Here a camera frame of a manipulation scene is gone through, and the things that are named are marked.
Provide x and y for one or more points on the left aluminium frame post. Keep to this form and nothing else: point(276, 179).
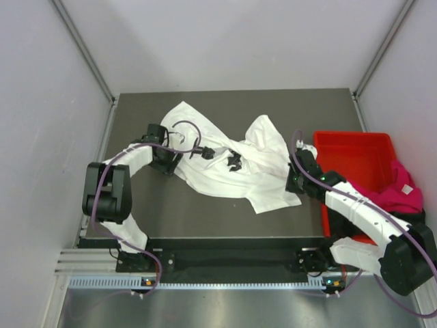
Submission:
point(82, 48)

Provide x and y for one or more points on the aluminium front rail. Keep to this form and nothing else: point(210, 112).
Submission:
point(104, 261)

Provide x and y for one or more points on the pink t shirt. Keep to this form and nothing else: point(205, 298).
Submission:
point(401, 196)

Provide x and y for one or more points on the grey slotted cable duct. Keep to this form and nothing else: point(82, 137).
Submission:
point(140, 283)

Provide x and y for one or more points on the aluminium frame post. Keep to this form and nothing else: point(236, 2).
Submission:
point(82, 48)
point(388, 39)

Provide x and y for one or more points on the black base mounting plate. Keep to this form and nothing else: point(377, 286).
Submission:
point(292, 244)

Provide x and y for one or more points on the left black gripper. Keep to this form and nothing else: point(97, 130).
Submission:
point(168, 167)

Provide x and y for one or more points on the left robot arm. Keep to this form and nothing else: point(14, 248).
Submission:
point(107, 196)

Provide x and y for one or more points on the right aluminium frame post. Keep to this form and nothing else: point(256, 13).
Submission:
point(388, 39)

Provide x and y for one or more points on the black t shirt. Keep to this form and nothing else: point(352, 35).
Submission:
point(334, 224)

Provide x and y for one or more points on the white t shirt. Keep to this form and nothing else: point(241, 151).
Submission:
point(255, 168)

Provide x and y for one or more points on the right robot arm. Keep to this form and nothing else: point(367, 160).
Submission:
point(401, 255)

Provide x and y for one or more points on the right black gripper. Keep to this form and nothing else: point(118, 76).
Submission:
point(290, 186)

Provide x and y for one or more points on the red plastic bin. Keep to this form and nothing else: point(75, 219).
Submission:
point(363, 158)

